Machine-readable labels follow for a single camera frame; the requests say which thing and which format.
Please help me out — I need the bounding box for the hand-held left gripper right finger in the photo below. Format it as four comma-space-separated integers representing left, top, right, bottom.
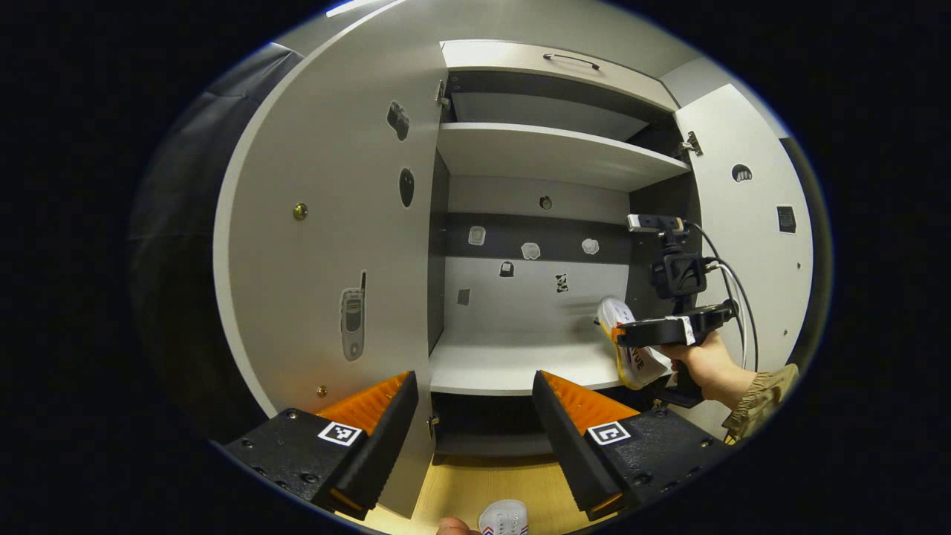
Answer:
531, 370, 733, 522

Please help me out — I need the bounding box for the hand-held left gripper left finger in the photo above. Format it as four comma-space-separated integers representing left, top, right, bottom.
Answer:
223, 370, 421, 521

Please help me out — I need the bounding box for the white striped shoe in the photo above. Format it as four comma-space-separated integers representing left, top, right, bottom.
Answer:
594, 296, 673, 391
478, 499, 530, 535

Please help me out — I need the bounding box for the white shoe cabinet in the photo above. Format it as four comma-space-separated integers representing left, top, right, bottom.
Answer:
427, 39, 703, 465

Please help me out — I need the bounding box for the white cabinet door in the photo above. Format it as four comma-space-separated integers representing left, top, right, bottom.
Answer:
672, 83, 814, 439
213, 6, 447, 519

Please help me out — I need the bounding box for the white cabinet shelf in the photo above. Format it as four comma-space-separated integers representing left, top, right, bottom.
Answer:
437, 123, 692, 192

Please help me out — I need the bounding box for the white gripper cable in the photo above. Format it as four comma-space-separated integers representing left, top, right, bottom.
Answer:
704, 259, 745, 351

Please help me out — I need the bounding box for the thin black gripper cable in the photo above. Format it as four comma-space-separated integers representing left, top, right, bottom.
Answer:
684, 221, 760, 372

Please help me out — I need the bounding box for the dark metal drawer handle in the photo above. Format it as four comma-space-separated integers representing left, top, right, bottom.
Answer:
542, 52, 601, 71

